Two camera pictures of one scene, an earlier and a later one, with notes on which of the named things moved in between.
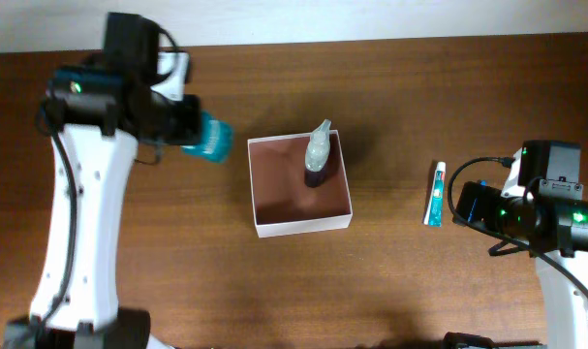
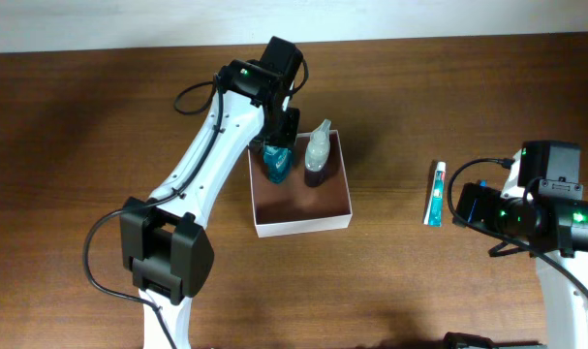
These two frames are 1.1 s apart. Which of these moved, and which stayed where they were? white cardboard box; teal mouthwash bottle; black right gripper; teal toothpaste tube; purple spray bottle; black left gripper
Moved: teal mouthwash bottle; black left gripper
Stayed: white cardboard box; black right gripper; teal toothpaste tube; purple spray bottle
